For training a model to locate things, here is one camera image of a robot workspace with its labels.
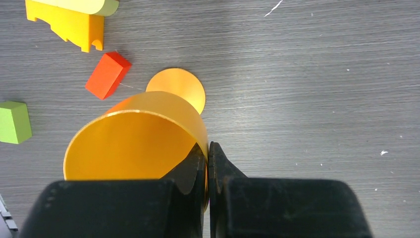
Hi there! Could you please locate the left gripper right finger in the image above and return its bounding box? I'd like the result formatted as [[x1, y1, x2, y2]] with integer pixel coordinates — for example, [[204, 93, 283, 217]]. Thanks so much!
[[209, 142, 372, 238]]

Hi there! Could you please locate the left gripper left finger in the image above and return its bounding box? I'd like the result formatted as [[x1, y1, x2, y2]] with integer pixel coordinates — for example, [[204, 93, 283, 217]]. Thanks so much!
[[19, 145, 207, 238]]

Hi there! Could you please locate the orange wine glass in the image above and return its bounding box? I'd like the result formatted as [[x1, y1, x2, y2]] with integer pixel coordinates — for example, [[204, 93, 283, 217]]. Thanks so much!
[[63, 68, 210, 211]]

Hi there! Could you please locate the red wooden block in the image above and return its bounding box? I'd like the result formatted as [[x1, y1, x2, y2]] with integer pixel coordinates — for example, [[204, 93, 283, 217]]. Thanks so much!
[[85, 52, 132, 100]]

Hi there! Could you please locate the green toy block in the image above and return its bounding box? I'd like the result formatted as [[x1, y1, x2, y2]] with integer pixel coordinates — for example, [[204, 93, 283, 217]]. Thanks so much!
[[0, 101, 33, 144]]

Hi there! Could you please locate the light yellow wooden block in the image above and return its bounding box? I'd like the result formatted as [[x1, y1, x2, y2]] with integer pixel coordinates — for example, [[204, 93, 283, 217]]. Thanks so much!
[[35, 0, 119, 16]]

